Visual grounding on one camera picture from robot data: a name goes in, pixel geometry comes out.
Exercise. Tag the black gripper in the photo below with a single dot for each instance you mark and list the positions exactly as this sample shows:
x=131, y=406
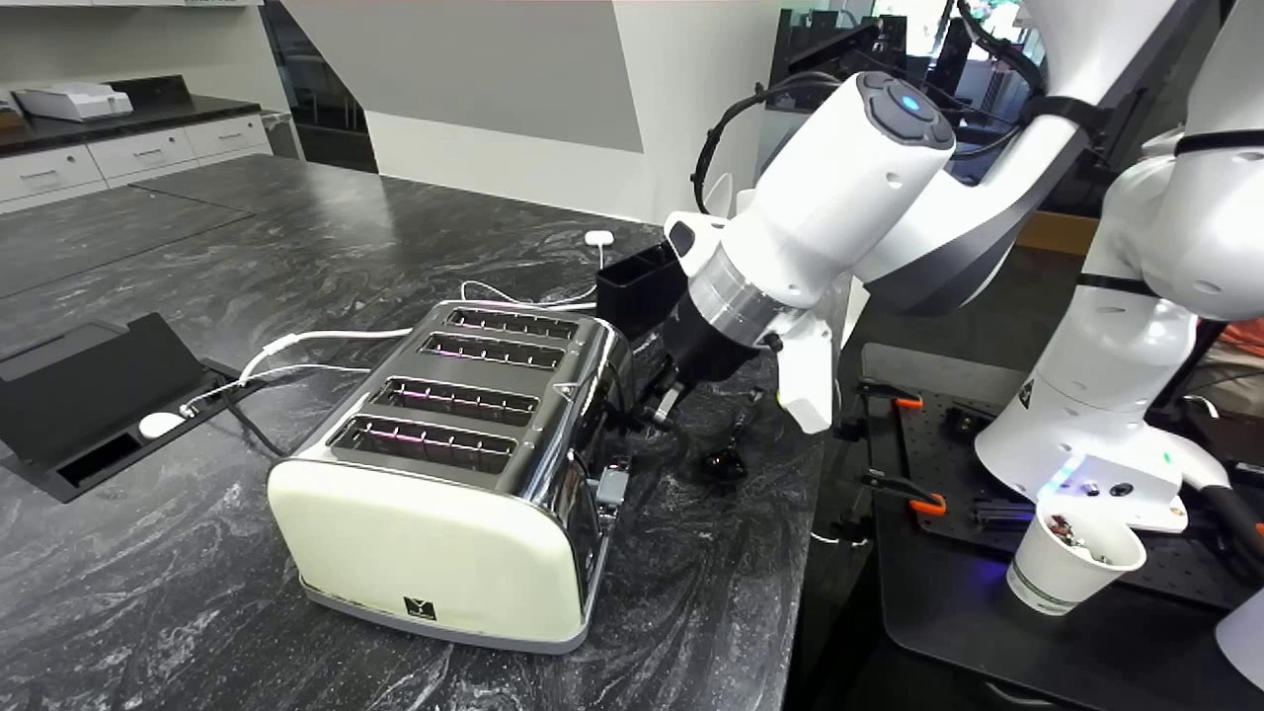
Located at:
x=713, y=350

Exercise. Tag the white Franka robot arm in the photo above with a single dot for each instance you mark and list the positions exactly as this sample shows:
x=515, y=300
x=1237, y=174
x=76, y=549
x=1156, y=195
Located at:
x=841, y=183

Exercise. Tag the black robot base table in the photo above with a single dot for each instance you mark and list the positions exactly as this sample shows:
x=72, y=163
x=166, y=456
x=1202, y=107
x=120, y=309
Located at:
x=1052, y=644

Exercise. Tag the chrome and cream four-slot toaster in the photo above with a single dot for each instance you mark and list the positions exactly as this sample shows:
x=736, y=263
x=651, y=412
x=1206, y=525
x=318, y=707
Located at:
x=436, y=525

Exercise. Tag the white round puck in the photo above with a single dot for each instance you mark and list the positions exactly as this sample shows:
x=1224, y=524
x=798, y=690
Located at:
x=596, y=237

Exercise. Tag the white paper cup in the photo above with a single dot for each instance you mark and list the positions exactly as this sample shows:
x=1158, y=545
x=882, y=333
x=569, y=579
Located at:
x=1068, y=557

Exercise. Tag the white plug in outlet box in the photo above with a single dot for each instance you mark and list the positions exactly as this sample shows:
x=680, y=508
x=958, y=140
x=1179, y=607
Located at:
x=159, y=425

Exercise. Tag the black recessed outlet box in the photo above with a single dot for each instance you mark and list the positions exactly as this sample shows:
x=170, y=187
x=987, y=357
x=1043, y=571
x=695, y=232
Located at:
x=91, y=398

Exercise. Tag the white drawer cabinet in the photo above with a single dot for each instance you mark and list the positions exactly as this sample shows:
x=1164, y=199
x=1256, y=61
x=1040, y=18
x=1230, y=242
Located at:
x=120, y=155

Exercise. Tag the white box device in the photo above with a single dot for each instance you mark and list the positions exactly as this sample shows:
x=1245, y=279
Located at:
x=72, y=99

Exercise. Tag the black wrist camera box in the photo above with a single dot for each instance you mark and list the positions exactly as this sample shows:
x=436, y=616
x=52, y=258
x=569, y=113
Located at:
x=642, y=290

